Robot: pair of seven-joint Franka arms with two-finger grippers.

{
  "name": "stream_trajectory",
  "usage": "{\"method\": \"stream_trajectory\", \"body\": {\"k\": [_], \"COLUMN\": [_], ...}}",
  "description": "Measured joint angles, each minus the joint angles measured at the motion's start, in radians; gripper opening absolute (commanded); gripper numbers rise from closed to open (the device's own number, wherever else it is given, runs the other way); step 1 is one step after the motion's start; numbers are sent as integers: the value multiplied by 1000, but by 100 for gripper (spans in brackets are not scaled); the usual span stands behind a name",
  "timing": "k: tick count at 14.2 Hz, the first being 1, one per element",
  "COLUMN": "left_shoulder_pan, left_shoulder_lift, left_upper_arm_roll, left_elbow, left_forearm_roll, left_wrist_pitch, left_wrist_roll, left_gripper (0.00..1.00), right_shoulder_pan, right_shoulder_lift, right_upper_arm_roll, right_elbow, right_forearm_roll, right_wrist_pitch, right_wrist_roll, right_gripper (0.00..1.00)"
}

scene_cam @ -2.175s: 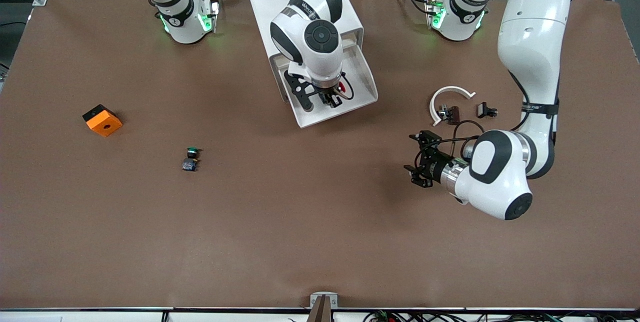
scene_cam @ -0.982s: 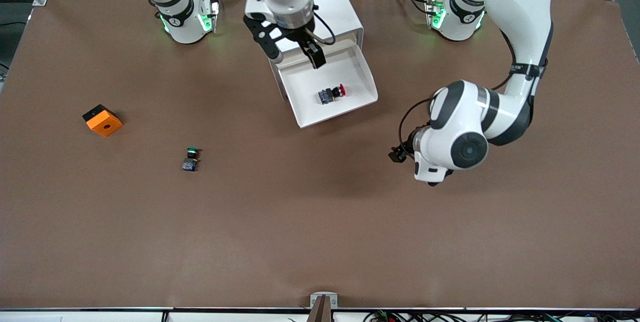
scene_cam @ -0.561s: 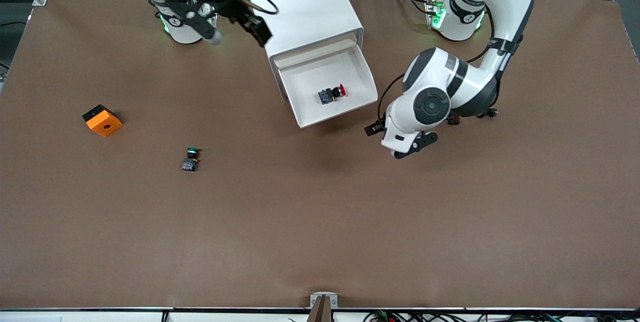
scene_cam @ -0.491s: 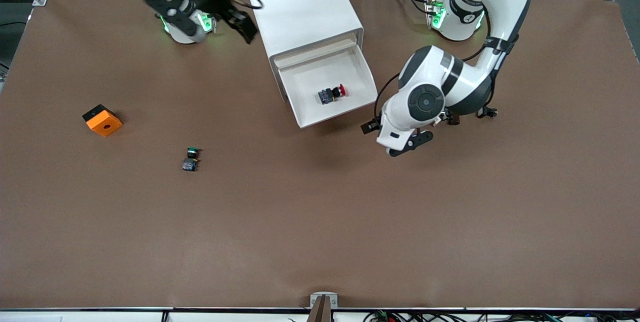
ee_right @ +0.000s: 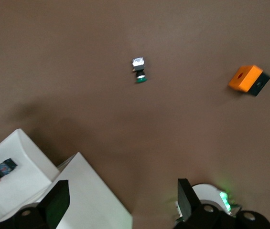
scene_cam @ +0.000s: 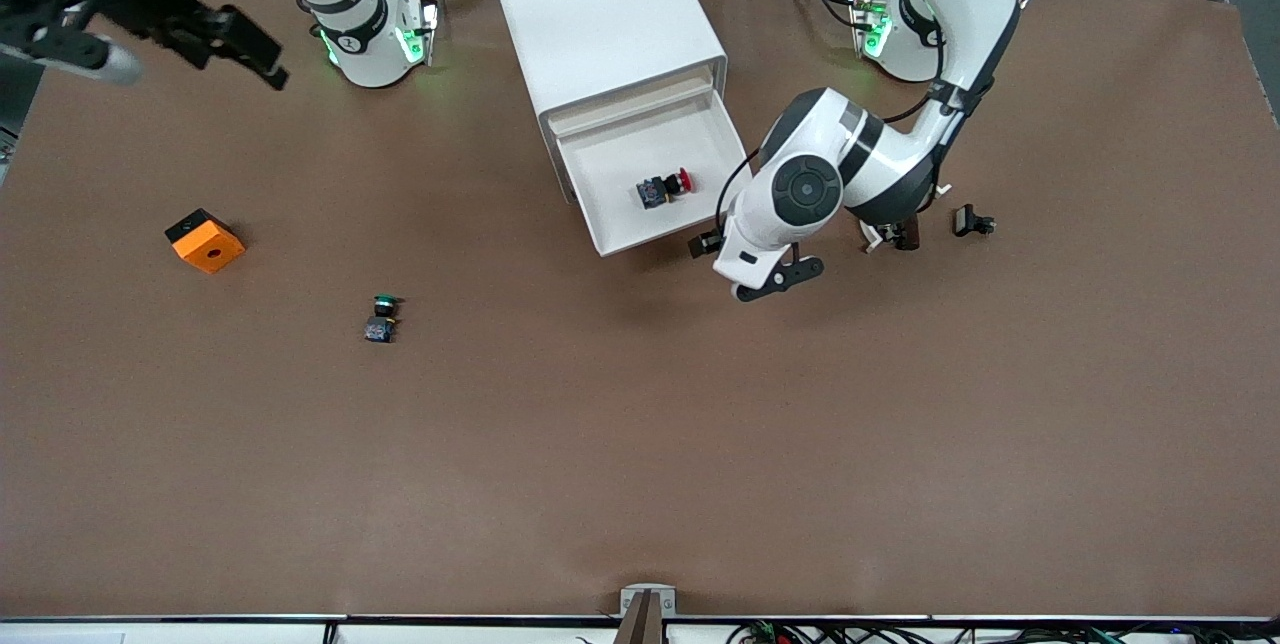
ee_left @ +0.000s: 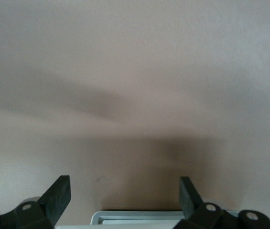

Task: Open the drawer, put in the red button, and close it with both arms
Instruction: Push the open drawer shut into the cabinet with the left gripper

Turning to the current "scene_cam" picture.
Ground white curved plastic bracket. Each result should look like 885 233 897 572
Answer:
862 182 953 255

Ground white table edge rail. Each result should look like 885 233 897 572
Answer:
0 614 1280 644

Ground red emergency push button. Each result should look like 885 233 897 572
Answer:
635 168 693 211

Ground orange block with black face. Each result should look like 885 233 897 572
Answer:
164 208 247 275

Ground grey metal edge bracket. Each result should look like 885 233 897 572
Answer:
618 582 679 644

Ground white plastic drawer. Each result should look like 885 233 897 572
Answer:
548 84 751 258

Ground white drawer cabinet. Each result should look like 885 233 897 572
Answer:
483 0 729 205

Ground green push button switch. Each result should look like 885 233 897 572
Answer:
364 293 404 345

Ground brown table mat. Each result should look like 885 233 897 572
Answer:
0 0 1280 620

